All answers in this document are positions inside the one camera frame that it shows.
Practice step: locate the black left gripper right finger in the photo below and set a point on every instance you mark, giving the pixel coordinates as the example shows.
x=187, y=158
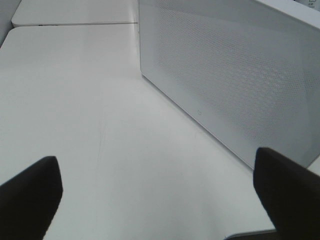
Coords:
x=289, y=193

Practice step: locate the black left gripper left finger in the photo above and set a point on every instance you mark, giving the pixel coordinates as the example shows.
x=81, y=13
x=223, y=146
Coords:
x=29, y=201

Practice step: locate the white microwave oven body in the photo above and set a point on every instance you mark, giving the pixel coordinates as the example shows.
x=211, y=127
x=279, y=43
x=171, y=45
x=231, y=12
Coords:
x=305, y=11

